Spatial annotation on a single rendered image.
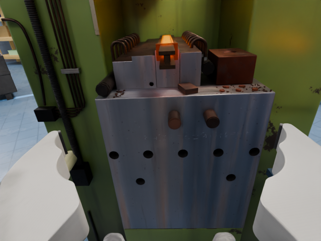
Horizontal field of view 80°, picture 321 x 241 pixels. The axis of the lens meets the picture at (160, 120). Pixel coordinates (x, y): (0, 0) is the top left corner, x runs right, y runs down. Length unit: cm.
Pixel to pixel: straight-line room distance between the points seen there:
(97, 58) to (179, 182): 42
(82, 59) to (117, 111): 26
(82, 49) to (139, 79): 23
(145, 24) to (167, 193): 69
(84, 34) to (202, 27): 51
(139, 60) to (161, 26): 48
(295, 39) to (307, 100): 20
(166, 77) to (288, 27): 37
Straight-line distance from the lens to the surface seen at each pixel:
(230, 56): 47
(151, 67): 45
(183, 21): 93
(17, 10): 71
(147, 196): 59
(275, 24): 65
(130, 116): 44
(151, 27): 93
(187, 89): 41
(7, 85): 404
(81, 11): 63
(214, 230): 72
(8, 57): 798
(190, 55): 45
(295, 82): 72
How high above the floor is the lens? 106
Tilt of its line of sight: 28 degrees down
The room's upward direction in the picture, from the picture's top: 3 degrees counter-clockwise
